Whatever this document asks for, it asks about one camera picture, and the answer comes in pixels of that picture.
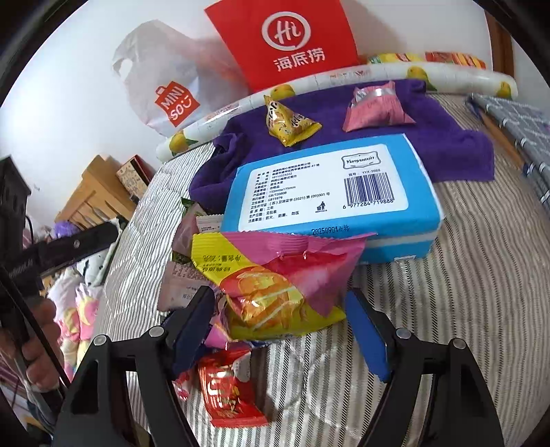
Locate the floral printed cloth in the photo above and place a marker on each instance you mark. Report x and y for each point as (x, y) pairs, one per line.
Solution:
(81, 309)

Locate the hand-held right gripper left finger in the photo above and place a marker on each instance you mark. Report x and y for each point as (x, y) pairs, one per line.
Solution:
(189, 341)

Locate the red chip bag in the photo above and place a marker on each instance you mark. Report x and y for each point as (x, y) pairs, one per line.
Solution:
(455, 59)

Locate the yellow and pink chip bag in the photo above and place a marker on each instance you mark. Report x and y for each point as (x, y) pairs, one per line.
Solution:
(266, 279)

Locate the grey checkered pillow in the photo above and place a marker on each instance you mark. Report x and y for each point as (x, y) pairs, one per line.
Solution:
(520, 124)

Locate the person's left hand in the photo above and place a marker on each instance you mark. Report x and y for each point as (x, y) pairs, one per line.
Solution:
(43, 339)

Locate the mauve snack packet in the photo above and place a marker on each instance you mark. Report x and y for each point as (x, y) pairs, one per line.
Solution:
(184, 234)

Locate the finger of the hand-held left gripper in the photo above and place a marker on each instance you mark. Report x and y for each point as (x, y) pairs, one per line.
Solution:
(77, 245)

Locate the red candy packet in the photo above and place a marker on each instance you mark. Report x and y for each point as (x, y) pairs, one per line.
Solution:
(223, 387)

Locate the purple towel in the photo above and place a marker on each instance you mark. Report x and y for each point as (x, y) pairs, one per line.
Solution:
(451, 142)

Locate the yellow triangular snack packet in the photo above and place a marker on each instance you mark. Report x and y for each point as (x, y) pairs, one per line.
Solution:
(288, 124)

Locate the wooden headboard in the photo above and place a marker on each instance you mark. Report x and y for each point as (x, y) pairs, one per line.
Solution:
(500, 43)

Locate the green snack packet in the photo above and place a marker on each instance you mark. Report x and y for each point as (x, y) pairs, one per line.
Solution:
(189, 205)

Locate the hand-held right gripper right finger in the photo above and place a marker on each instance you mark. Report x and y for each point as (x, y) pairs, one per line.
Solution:
(365, 337)

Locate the patterned dark red box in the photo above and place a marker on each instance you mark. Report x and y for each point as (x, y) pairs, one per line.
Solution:
(135, 176)

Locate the small pink white snack packet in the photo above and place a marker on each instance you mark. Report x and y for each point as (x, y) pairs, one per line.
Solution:
(184, 384)

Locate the blue tissue pack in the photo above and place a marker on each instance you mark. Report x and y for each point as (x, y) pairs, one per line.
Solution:
(279, 202)

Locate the duck print paper roll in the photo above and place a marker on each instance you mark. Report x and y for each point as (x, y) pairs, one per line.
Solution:
(451, 75)

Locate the beige snack packet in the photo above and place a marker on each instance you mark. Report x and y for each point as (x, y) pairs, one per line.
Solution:
(180, 286)

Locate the red paper bag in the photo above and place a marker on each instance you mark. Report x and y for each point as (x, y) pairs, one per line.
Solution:
(258, 60)

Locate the white plastic shopping bag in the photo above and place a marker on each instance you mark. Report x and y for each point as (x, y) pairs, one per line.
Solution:
(146, 73)

